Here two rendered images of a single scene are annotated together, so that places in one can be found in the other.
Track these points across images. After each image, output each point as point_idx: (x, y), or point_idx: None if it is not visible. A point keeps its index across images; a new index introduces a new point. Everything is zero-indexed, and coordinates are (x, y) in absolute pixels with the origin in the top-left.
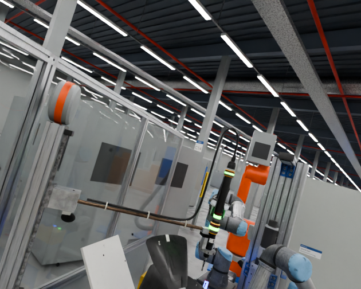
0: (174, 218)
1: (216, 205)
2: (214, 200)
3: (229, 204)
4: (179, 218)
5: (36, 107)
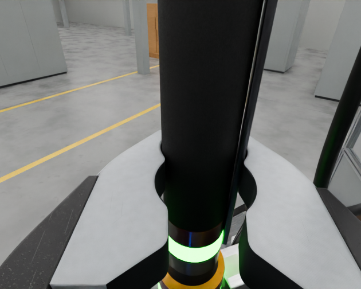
0: None
1: (233, 175)
2: (320, 273)
3: (19, 270)
4: (356, 205)
5: None
